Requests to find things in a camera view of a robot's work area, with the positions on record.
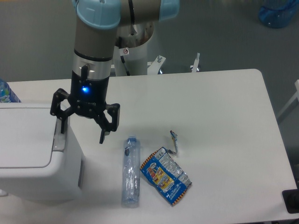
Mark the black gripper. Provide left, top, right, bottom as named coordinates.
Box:
left=50, top=72, right=120, bottom=144

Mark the white push-lid trash can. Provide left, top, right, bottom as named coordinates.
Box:
left=0, top=103, right=85, bottom=201

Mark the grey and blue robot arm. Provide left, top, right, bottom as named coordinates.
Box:
left=50, top=0, right=180, bottom=142

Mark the clear empty plastic bottle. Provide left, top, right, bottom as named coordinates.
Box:
left=121, top=136, right=141, bottom=208

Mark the blue labelled bottle at left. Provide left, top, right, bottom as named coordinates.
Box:
left=0, top=79, right=21, bottom=103

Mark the torn wrapper strip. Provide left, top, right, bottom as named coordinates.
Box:
left=170, top=130, right=178, bottom=156

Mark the blue crumpled snack wrapper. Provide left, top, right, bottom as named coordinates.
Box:
left=140, top=147, right=192, bottom=206

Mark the large blue water jug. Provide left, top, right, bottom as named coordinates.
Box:
left=258, top=0, right=299, bottom=28

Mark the black device at table edge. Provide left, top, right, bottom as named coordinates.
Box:
left=282, top=189, right=299, bottom=214

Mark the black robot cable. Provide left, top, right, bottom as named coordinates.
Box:
left=118, top=36, right=131, bottom=77

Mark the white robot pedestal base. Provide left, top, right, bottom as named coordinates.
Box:
left=110, top=22, right=166, bottom=77

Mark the white frame at right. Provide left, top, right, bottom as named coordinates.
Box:
left=276, top=80, right=299, bottom=124

